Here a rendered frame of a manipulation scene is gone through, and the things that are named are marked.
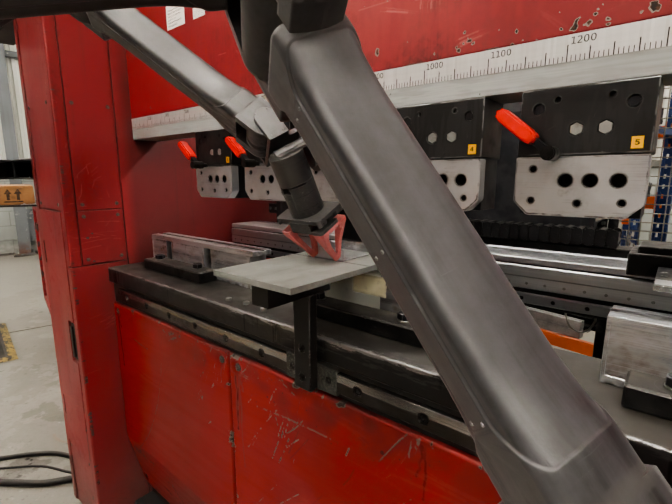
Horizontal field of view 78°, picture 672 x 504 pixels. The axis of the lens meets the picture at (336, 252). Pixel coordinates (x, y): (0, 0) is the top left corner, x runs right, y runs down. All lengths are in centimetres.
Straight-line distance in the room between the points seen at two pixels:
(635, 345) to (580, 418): 42
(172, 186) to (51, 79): 43
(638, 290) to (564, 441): 69
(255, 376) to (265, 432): 12
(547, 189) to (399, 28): 35
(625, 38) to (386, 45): 34
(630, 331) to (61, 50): 142
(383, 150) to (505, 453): 18
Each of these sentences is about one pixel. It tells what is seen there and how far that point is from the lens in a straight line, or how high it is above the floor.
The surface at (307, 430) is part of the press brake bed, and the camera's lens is 85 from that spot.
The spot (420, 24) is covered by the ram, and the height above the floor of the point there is 138.
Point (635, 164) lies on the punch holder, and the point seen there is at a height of 116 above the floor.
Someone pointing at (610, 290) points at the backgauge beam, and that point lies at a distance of 92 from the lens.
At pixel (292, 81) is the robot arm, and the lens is 28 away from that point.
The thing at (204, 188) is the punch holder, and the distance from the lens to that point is 113.
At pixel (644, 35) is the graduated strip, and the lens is 64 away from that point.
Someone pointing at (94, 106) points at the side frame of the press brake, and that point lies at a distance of 144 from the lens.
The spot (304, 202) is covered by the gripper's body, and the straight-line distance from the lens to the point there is 67.
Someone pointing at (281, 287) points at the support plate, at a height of 100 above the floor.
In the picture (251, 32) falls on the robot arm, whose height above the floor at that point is 125.
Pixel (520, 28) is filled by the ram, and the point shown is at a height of 134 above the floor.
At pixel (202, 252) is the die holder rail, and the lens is 120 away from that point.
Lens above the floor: 115
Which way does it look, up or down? 10 degrees down
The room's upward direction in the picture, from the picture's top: straight up
